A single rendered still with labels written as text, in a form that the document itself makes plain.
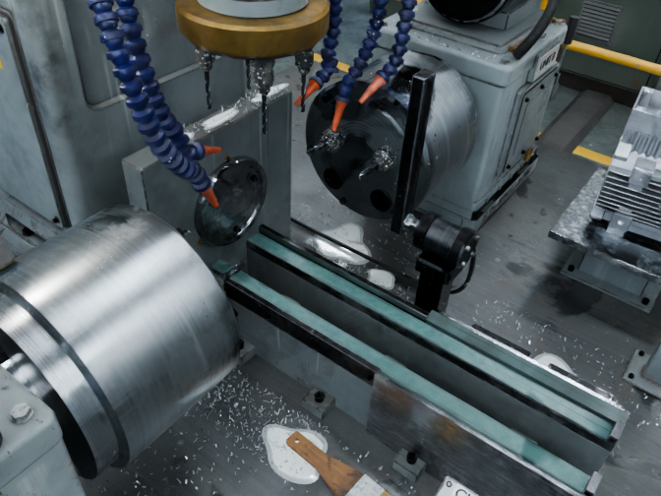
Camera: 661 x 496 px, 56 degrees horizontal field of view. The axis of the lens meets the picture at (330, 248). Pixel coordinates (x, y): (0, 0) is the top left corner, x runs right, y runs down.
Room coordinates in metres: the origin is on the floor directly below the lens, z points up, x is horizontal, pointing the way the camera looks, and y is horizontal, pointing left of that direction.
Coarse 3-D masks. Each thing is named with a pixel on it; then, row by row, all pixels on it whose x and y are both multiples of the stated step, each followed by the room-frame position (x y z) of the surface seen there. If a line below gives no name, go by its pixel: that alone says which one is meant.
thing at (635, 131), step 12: (648, 96) 0.97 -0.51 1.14; (660, 96) 0.98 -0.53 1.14; (636, 108) 0.91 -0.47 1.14; (648, 108) 0.98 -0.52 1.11; (660, 108) 0.98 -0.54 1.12; (636, 120) 0.90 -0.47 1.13; (648, 120) 0.90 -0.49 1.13; (660, 120) 0.89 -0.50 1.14; (624, 132) 0.91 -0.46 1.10; (636, 132) 0.90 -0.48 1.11; (648, 132) 0.89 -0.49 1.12; (660, 132) 0.89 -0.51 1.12; (636, 144) 0.90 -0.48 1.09; (648, 144) 0.89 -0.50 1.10; (660, 144) 0.88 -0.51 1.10; (660, 156) 0.88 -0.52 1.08
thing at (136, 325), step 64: (64, 256) 0.46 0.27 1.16; (128, 256) 0.47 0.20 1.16; (192, 256) 0.49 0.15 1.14; (0, 320) 0.38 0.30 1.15; (64, 320) 0.38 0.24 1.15; (128, 320) 0.40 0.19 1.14; (192, 320) 0.44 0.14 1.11; (64, 384) 0.34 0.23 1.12; (128, 384) 0.36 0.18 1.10; (192, 384) 0.40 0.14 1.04; (128, 448) 0.33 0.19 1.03
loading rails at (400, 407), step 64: (256, 256) 0.78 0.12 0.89; (320, 256) 0.75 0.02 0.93; (256, 320) 0.65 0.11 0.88; (320, 320) 0.62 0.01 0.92; (384, 320) 0.64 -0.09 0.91; (448, 320) 0.63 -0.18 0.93; (320, 384) 0.58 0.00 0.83; (384, 384) 0.51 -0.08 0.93; (448, 384) 0.57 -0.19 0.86; (512, 384) 0.53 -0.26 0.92; (576, 384) 0.53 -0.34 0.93; (448, 448) 0.45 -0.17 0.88; (512, 448) 0.43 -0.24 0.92; (576, 448) 0.47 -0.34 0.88
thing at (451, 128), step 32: (384, 64) 0.98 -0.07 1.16; (416, 64) 0.98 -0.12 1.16; (448, 64) 1.03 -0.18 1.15; (320, 96) 0.94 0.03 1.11; (352, 96) 0.90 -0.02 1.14; (384, 96) 0.87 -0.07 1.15; (448, 96) 0.93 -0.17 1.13; (320, 128) 0.93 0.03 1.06; (352, 128) 0.90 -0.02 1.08; (384, 128) 0.86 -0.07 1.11; (448, 128) 0.89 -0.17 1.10; (320, 160) 0.93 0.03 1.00; (352, 160) 0.89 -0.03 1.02; (384, 160) 0.83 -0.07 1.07; (448, 160) 0.87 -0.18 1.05; (352, 192) 0.89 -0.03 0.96; (384, 192) 0.85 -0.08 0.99; (416, 192) 0.83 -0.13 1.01
